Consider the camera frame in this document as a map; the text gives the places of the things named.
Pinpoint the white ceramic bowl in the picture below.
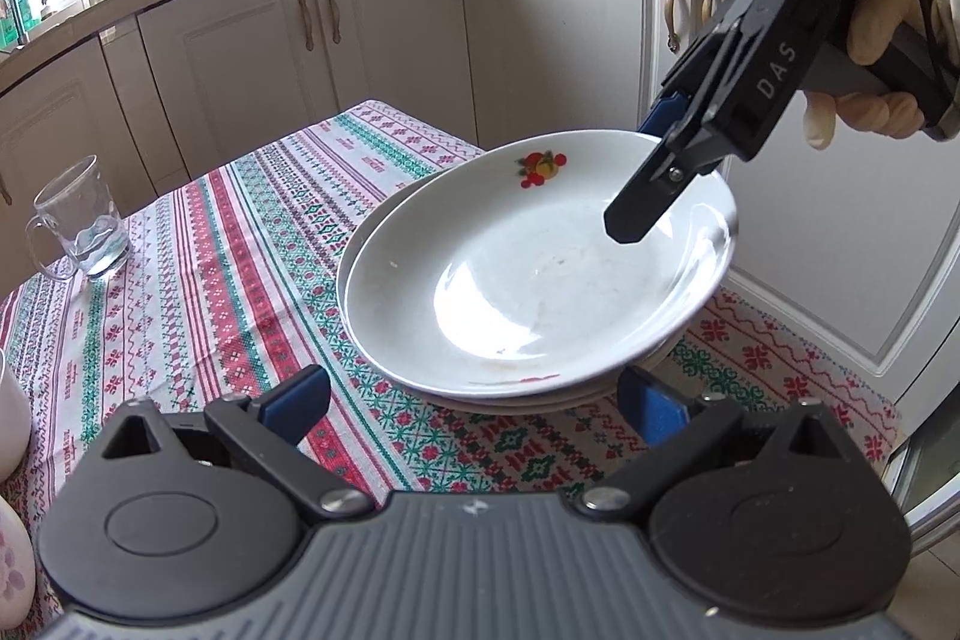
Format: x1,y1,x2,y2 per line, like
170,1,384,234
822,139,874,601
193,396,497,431
0,349,32,482

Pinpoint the clear glass mug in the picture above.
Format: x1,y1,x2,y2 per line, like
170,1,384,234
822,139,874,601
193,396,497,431
26,154,134,281

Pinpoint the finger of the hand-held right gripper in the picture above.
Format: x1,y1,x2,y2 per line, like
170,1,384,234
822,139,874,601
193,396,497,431
604,147,734,245
637,32,741,140

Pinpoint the green dish soap bottle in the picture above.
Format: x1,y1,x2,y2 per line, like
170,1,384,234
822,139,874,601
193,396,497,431
0,0,31,45

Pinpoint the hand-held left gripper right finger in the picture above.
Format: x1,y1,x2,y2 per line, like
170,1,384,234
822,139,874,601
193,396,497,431
574,366,863,525

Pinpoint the row of white cabinet doors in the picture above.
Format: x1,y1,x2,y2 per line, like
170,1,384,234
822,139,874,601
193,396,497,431
0,0,960,386

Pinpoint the striped patterned tablecloth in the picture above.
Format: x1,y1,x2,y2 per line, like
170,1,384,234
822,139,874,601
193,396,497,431
0,98,903,536

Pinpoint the person's right hand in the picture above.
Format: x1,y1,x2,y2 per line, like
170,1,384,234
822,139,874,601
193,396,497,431
802,0,960,151

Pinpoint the white plate with fruit print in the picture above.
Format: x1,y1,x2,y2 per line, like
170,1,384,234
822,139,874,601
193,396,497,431
346,128,740,402
337,186,676,410
427,377,638,418

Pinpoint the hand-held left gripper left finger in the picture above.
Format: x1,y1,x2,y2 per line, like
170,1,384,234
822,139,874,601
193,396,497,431
88,361,376,525

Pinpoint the white bowl with floral print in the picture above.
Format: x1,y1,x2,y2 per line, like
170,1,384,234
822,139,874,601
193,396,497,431
0,503,37,637

